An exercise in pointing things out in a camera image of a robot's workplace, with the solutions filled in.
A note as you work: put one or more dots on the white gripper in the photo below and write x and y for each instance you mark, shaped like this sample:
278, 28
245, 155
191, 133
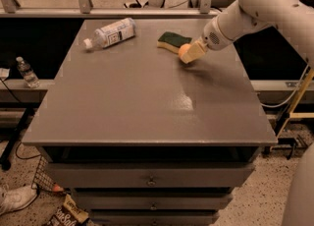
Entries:
212, 40

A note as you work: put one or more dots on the orange fruit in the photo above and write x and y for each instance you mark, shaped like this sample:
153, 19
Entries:
183, 49

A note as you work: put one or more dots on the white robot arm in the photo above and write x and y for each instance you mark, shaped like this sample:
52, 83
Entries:
294, 21

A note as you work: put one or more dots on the green yellow sponge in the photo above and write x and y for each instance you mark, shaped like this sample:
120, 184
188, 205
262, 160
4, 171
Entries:
172, 41

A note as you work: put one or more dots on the lying plastic bottle white label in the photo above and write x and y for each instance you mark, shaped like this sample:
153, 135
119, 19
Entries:
112, 34

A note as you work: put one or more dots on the grey drawer cabinet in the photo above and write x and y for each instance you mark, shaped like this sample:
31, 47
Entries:
117, 117

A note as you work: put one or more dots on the yellow metal stand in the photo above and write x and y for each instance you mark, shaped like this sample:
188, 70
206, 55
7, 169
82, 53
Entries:
289, 113

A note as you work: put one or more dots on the top drawer knob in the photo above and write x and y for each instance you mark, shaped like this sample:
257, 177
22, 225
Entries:
151, 182

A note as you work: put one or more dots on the drawer knob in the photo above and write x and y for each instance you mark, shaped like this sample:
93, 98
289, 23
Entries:
153, 207
151, 182

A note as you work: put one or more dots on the standing clear water bottle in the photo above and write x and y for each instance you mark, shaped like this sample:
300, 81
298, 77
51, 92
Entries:
27, 72

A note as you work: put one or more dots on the snack bag on floor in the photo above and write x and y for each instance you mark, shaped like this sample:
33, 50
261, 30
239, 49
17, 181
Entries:
68, 215

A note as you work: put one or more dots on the white sneaker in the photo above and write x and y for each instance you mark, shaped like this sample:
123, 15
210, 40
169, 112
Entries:
16, 199

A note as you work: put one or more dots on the grey metal rail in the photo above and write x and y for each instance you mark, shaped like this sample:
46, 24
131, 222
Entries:
136, 13

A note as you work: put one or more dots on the wire mesh basket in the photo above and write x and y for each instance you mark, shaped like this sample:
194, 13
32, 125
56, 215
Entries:
41, 178

